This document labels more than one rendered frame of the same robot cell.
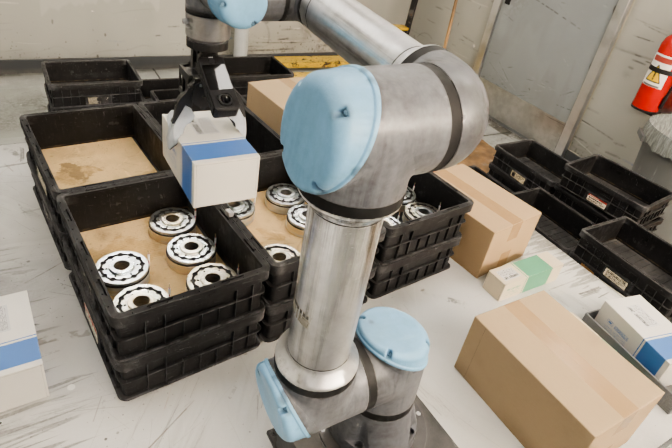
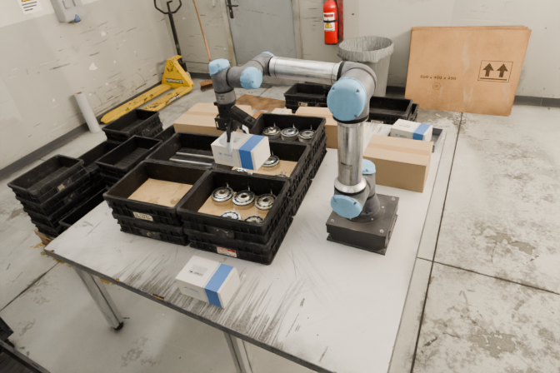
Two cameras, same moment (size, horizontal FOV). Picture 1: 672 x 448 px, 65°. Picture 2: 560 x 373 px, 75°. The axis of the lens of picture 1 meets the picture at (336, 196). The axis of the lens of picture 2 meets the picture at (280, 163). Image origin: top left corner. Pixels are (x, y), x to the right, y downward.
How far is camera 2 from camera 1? 0.78 m
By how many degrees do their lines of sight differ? 20
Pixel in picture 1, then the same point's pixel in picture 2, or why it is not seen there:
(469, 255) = (332, 141)
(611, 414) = (425, 156)
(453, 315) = not seen: hidden behind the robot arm
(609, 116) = (316, 53)
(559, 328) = (389, 142)
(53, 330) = not seen: hidden behind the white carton
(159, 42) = (33, 140)
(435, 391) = not seen: hidden behind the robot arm
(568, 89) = (289, 49)
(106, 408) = (265, 271)
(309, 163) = (349, 111)
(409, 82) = (360, 75)
